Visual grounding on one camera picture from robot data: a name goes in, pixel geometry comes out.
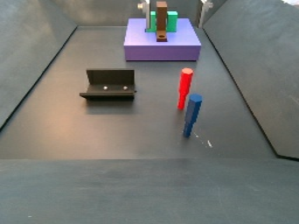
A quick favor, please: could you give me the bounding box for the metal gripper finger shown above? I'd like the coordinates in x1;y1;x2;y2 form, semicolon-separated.
138;0;151;29
198;0;214;28

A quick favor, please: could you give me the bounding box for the blue peg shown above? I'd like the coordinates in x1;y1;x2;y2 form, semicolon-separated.
183;94;203;137

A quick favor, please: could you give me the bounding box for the purple base board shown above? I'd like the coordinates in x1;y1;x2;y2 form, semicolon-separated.
124;18;202;61

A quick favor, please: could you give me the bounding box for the brown L-shaped block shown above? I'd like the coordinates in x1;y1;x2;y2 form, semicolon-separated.
156;1;167;42

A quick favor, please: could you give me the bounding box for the green block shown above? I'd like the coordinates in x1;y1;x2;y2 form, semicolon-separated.
146;11;179;32

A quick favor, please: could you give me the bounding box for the red peg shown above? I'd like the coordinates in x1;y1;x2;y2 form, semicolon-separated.
178;67;194;109

